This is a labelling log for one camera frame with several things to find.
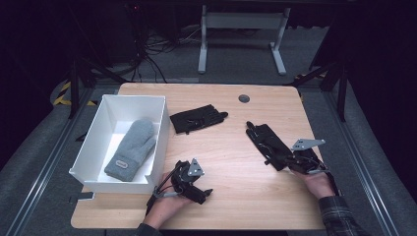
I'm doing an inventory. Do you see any black table bracket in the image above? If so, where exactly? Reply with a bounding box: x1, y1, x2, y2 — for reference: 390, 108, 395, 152
68, 192, 96, 205

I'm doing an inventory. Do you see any black glove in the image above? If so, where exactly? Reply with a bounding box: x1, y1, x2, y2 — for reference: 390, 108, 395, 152
245, 121, 294, 172
169, 103, 229, 135

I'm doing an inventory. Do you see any person's left hand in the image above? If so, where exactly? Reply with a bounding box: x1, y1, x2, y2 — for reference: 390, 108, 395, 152
143, 172, 195, 230

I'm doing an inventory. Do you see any black tripod stand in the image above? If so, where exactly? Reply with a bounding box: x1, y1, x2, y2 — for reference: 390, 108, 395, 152
67, 57, 129, 120
284, 60, 349, 123

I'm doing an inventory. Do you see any grey mitten with label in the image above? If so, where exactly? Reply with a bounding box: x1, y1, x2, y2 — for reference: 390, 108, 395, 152
103, 118, 157, 183

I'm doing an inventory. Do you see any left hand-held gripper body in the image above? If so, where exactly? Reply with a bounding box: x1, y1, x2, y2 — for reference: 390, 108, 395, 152
170, 157, 206, 198

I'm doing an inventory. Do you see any white box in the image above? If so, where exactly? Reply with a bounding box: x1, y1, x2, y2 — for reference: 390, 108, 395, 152
68, 93, 171, 195

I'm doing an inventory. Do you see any yellow black hazard tape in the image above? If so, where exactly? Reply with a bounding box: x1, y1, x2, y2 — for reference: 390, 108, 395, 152
53, 81, 98, 106

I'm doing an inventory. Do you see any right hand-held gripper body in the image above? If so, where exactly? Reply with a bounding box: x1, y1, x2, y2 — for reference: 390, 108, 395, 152
289, 139, 329, 175

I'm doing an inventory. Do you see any black cable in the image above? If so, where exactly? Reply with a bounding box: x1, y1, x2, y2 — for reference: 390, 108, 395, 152
146, 160, 185, 215
326, 170, 342, 197

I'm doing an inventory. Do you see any aluminium floor rail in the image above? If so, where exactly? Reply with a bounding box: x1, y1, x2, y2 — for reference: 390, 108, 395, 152
6, 87, 96, 236
323, 89, 399, 236

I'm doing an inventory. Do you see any white metal desk frame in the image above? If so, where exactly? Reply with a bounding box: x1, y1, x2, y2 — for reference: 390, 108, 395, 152
197, 4, 292, 76

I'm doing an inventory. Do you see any dark curtain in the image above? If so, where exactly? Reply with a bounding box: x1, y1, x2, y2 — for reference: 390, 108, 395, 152
328, 0, 417, 205
0, 0, 78, 165

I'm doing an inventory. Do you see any person's right hand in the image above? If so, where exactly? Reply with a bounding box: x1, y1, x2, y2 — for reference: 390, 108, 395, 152
293, 170, 335, 201

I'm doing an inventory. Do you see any bundle of floor cables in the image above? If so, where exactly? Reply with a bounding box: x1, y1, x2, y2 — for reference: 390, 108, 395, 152
131, 26, 205, 83

